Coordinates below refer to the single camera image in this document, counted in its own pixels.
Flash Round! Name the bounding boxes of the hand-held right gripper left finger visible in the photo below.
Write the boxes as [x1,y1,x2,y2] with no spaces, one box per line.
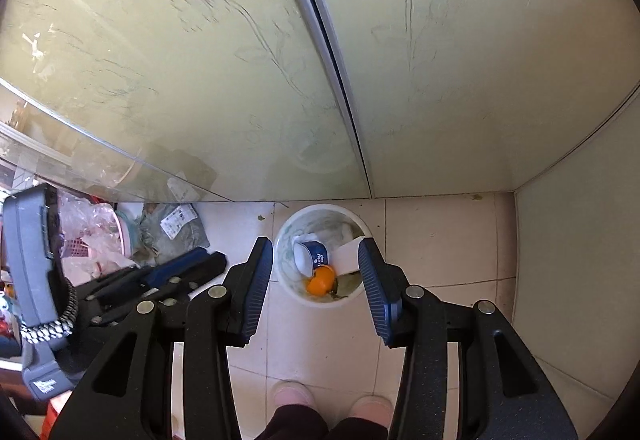
[50,236,275,440]

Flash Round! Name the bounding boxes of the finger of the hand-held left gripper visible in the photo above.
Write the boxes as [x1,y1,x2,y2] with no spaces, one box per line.
[89,246,213,297]
[94,251,229,321]

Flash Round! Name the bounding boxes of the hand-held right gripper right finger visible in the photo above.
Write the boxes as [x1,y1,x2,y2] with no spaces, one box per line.
[357,237,571,440]

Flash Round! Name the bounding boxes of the small cardboard box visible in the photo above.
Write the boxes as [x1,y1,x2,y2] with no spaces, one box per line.
[330,240,366,277]

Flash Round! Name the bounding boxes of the orange peel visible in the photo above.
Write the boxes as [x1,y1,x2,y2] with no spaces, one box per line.
[306,266,336,297]

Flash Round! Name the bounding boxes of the blue paper cup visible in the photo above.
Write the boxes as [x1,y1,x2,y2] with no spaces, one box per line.
[292,240,332,278]

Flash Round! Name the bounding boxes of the white round bin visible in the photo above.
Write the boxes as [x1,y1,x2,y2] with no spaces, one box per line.
[273,205,373,309]

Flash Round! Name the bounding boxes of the person's left forearm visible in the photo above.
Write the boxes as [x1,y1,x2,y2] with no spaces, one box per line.
[42,391,81,440]

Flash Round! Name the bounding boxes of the grey floor rag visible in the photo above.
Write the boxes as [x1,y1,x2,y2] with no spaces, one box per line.
[137,202,211,265]

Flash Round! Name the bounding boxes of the pink plastic basket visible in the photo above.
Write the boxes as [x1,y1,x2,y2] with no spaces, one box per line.
[60,210,144,281]

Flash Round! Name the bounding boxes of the clear plastic bags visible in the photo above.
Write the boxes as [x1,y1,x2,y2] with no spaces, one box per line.
[56,194,141,271]

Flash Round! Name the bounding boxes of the glass sliding door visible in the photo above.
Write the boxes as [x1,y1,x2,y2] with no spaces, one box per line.
[0,77,231,203]

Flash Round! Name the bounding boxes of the person's left pink slipper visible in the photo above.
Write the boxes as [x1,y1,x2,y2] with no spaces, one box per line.
[274,381,317,416]

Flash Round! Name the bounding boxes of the person's pink slipper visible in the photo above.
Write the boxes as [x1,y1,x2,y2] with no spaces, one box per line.
[274,381,317,416]
[350,395,394,426]

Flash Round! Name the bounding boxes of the person's right pink slipper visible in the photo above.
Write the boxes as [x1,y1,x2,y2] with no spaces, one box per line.
[350,395,394,426]

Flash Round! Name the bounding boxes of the person's dark trouser legs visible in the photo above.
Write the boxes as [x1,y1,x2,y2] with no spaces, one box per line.
[260,402,391,440]

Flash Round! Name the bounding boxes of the yellow-green base cabinet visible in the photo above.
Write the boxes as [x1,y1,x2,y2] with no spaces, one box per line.
[0,0,640,401]

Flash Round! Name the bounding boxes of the braided wrist strap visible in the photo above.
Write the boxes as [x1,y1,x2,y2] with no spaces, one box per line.
[19,282,80,346]

